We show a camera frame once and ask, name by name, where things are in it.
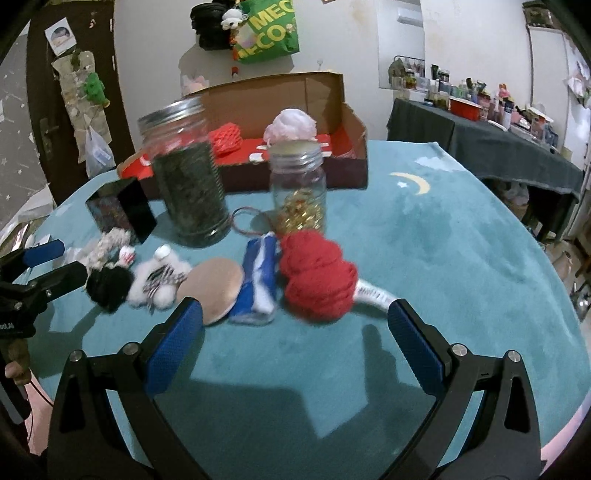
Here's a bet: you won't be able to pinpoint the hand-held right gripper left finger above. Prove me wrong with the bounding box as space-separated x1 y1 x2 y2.
46 296 213 480

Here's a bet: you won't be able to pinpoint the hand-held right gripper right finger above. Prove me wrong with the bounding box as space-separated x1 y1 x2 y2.
387 299 543 480

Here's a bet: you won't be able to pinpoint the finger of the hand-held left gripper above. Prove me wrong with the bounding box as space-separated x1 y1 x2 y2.
14 261 88 305
0 239 65 282

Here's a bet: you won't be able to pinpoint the beige scrunchie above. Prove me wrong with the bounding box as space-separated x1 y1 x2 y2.
83 228 137 271

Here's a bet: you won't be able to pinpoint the beige round powder puff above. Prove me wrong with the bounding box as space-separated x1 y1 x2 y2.
177 259 245 326

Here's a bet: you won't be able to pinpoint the white striped plush toy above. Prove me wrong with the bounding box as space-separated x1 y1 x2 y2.
128 244 192 315

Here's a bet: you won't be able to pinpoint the blue and white packet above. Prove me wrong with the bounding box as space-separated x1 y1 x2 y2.
229 233 280 326

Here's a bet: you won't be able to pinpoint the red plush bunny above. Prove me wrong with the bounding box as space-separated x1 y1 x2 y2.
278 231 395 321

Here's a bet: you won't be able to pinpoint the dark red hair tie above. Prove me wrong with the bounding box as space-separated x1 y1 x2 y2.
231 207 273 236

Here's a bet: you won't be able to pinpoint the cardboard box with red lining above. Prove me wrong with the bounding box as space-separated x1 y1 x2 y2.
117 71 369 195

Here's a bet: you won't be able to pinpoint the person's left hand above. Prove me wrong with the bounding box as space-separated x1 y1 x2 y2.
4 360 32 386

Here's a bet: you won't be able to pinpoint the black pompom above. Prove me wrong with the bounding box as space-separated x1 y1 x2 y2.
85 264 136 315

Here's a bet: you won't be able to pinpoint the black box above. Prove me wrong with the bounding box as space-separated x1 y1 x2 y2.
86 178 158 244

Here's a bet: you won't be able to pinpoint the clear plastic bag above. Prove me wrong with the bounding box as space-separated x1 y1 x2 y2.
84 127 116 178

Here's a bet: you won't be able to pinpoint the beige hanging cloth organizer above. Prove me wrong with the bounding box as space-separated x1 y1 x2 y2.
52 50 114 144

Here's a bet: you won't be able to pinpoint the large glass jar dark contents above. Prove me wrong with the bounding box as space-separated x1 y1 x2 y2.
137 98 232 248

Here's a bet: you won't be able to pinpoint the dark brown door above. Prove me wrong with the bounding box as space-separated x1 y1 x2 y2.
27 0 125 206

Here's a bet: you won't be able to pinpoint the green plush toy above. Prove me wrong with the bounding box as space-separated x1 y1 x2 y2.
83 71 112 108

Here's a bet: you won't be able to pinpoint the small glass jar gold contents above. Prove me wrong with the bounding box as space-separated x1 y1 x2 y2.
268 142 328 237

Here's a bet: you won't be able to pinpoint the red mesh sponge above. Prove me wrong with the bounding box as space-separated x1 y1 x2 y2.
208 121 245 160

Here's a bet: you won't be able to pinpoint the table with dark cloth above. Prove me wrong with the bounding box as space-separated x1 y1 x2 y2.
387 98 585 241

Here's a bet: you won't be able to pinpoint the picture card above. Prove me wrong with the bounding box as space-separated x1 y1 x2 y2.
45 18 77 55

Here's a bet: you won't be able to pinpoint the red container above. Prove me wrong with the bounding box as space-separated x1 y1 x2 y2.
449 96 483 121

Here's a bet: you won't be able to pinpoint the white bath pouf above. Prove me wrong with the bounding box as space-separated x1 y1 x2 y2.
263 109 318 149

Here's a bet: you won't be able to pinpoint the row of bottles and jars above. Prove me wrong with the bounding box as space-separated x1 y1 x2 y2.
388 55 561 148

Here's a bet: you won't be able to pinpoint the black bag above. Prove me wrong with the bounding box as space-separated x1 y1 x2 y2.
191 1 241 51

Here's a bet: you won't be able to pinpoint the green shopping bag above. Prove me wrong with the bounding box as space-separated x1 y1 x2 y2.
232 0 301 64

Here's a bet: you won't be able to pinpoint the metal door handle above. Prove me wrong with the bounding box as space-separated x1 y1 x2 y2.
39 117 54 160

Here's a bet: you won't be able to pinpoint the wall mirror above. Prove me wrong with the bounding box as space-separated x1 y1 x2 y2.
376 0 426 90

